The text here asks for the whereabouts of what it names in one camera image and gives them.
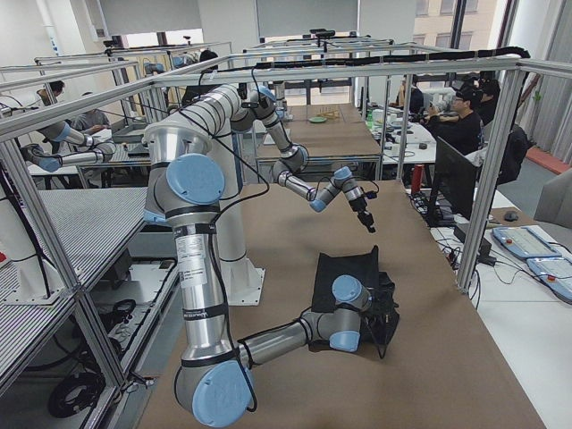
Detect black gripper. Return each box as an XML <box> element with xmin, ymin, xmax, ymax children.
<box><xmin>357</xmin><ymin>210</ymin><xmax>376</xmax><ymax>233</ymax></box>
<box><xmin>371</xmin><ymin>281</ymin><xmax>396</xmax><ymax>313</ymax></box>

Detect black t-shirt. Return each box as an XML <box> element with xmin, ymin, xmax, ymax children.
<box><xmin>302</xmin><ymin>246</ymin><xmax>400</xmax><ymax>358</ymax></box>

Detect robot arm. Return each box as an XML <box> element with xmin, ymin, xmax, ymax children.
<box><xmin>145</xmin><ymin>123</ymin><xmax>400</xmax><ymax>428</ymax></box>
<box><xmin>174</xmin><ymin>84</ymin><xmax>375</xmax><ymax>233</ymax></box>

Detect seated man black clothes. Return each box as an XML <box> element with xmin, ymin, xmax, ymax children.
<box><xmin>425</xmin><ymin>86</ymin><xmax>482</xmax><ymax>155</ymax></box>

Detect black Huawei monitor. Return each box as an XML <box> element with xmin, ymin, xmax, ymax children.
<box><xmin>425</xmin><ymin>137</ymin><xmax>477</xmax><ymax>227</ymax></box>

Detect teach pendant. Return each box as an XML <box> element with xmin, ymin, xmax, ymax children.
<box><xmin>492</xmin><ymin>226</ymin><xmax>561</xmax><ymax>260</ymax></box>

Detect striped aluminium workbench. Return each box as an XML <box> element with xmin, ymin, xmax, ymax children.
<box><xmin>0</xmin><ymin>185</ymin><xmax>180</xmax><ymax>403</ymax></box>

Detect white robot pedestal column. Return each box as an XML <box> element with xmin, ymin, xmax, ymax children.
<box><xmin>209</xmin><ymin>123</ymin><xmax>265</xmax><ymax>306</ymax></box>

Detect aluminium frame post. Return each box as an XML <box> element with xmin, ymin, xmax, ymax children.
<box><xmin>457</xmin><ymin>68</ymin><xmax>526</xmax><ymax>295</ymax></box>

